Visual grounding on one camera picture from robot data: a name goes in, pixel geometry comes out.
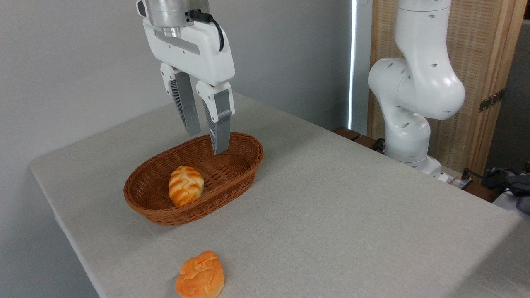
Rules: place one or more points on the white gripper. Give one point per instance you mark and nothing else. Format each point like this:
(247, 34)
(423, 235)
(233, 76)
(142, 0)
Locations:
(194, 54)

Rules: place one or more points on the round flaky bread roll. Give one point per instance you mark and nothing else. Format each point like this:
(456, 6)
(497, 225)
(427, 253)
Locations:
(201, 275)

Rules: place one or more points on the striped oval bread roll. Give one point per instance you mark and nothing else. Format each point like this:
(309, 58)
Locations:
(186, 186)

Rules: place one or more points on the brown wicker oval basket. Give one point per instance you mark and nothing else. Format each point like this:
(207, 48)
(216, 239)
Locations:
(153, 186)

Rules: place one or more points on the dark wooden base platform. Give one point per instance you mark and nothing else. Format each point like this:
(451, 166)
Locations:
(352, 134)

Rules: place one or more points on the grey tablecloth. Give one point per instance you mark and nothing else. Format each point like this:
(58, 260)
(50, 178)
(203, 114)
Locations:
(331, 207)

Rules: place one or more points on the vertical white light strip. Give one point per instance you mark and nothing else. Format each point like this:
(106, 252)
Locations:
(352, 62)

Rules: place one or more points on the black power plug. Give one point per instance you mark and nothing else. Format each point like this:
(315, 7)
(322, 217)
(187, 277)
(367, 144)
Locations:
(466, 175)

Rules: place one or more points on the wooden rattan folding screen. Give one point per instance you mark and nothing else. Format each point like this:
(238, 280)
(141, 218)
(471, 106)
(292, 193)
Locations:
(480, 49)

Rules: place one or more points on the metal screen hinge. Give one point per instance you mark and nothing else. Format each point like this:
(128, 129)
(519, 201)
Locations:
(491, 100)

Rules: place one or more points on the grey bag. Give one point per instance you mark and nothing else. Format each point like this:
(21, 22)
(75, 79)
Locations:
(519, 184)

